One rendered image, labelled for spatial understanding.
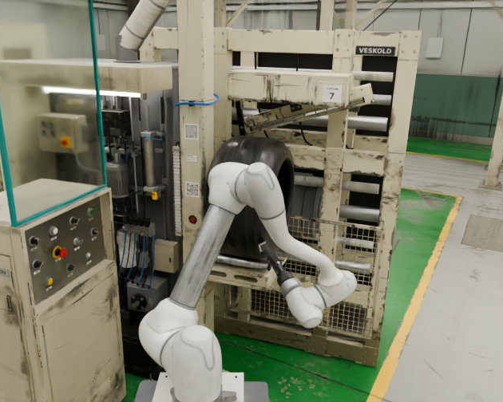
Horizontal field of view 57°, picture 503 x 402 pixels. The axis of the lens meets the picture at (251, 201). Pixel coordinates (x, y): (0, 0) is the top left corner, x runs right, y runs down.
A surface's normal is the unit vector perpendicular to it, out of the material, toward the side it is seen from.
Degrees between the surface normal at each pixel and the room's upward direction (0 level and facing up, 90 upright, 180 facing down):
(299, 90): 90
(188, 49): 90
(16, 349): 90
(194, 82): 90
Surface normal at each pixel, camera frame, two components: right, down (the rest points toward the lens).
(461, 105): -0.48, 0.27
